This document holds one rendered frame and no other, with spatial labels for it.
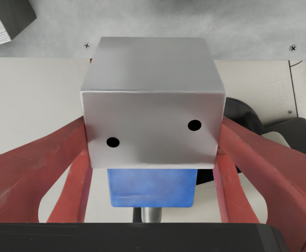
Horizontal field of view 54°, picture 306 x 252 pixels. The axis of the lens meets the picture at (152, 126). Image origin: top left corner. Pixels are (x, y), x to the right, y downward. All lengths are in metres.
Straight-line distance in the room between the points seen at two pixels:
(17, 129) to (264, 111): 0.98
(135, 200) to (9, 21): 0.15
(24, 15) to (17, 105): 1.09
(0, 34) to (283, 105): 0.86
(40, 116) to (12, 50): 1.04
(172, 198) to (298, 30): 0.19
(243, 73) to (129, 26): 0.65
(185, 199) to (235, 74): 0.74
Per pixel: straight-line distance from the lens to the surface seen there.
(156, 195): 0.15
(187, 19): 0.26
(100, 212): 1.67
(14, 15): 0.24
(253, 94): 0.93
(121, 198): 0.16
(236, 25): 0.27
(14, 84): 1.29
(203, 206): 0.41
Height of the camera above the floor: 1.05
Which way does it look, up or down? 55 degrees down
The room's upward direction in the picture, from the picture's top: 179 degrees clockwise
